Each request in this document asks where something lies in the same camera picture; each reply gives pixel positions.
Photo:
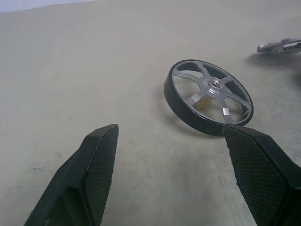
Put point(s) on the grey metal motor housing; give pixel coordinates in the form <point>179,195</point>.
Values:
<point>275,47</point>

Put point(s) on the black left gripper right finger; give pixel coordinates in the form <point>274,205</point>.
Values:
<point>263,179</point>

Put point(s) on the spoked rotor with black rim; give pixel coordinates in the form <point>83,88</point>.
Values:
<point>215,86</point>

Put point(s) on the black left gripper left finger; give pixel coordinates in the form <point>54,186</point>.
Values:
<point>77,188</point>

